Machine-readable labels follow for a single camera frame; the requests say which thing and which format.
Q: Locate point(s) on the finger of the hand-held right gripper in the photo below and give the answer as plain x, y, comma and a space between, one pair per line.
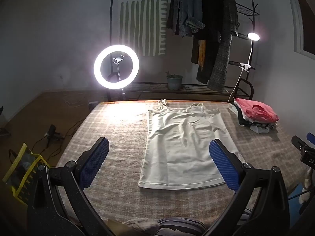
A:
297, 142
311, 137

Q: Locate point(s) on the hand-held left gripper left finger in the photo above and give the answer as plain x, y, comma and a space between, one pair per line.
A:
97, 159

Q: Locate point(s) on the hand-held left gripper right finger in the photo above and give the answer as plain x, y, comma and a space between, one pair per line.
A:
225, 164

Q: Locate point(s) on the white camisole top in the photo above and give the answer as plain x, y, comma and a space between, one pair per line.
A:
182, 147

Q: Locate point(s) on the stack of folded clothes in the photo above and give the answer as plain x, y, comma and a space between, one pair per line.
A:
258, 110

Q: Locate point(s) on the black metal clothes rack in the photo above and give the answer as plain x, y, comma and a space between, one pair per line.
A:
157, 86

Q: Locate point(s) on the beige plaid tablecloth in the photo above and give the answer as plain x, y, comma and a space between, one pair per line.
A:
123, 132

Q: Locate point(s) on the grey patterned folded garment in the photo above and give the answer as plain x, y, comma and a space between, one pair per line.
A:
258, 128

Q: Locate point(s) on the white folded garment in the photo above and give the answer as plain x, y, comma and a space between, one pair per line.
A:
243, 114

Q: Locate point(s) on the black curved chair back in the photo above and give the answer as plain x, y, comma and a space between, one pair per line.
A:
250, 88

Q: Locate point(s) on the person's dark ribbed pants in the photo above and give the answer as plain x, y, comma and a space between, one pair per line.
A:
182, 226

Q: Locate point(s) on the beige cloth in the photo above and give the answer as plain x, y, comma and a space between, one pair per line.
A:
140, 226

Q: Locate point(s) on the yellow trimmed bag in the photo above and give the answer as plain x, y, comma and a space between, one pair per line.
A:
14, 177

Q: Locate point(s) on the potted plant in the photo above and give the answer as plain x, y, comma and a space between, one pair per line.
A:
174, 82

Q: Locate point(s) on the phone holder clamp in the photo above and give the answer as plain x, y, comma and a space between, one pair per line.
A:
117, 59

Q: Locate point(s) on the white clip lamp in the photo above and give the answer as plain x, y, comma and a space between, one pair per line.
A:
253, 36

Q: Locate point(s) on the yellow hanging garment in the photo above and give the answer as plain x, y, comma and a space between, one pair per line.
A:
201, 51

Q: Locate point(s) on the dark brown hanging garment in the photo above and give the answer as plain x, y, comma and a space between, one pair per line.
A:
195, 51

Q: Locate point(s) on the black hanging garment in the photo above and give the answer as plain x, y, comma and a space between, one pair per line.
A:
209, 17

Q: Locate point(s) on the blue denim jacket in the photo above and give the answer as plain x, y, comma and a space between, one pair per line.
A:
189, 9

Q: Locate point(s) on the green striped wall hanging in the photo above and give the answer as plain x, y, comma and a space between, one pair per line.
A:
142, 17

